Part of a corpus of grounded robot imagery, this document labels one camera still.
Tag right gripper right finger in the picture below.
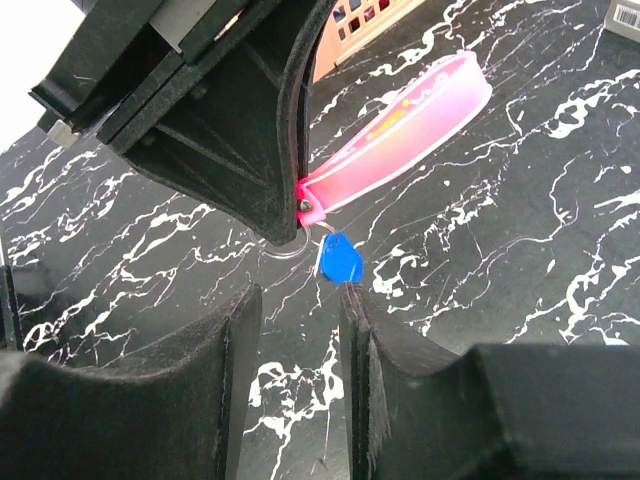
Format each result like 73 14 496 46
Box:
339 285 639 479

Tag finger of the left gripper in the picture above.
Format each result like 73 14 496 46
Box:
97 1 333 245

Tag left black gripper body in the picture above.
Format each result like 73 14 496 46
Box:
27 0 321 146

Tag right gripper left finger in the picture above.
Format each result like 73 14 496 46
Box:
1 283 262 479

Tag silver key with blue tag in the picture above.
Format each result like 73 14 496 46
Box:
313 222 364 285

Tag red strap keychain with ring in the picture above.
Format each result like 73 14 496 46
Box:
259 49 492 262

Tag orange plastic file organizer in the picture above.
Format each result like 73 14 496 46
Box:
313 0 424 82

